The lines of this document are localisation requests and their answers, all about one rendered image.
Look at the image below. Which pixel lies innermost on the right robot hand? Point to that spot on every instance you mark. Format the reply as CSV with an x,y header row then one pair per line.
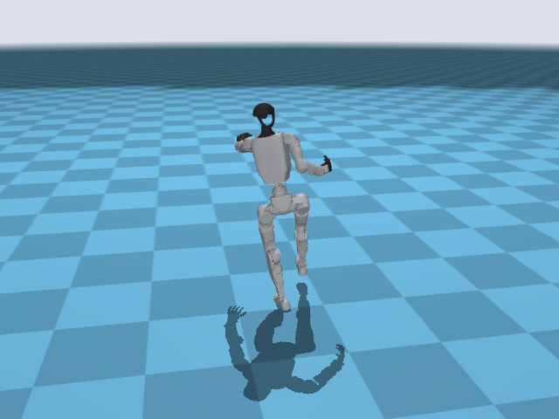
x,y
327,162

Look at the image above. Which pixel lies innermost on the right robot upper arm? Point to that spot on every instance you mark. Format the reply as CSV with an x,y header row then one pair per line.
x,y
294,145

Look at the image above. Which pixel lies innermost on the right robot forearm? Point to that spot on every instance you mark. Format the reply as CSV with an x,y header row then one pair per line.
x,y
315,169

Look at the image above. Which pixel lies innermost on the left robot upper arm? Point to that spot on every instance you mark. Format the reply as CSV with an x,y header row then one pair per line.
x,y
245,146

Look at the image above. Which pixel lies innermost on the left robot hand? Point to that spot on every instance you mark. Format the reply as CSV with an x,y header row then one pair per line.
x,y
242,136

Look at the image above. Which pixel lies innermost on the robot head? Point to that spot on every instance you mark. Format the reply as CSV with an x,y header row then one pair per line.
x,y
261,111

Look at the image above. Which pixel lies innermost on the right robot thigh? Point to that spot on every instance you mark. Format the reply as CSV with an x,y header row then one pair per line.
x,y
301,208

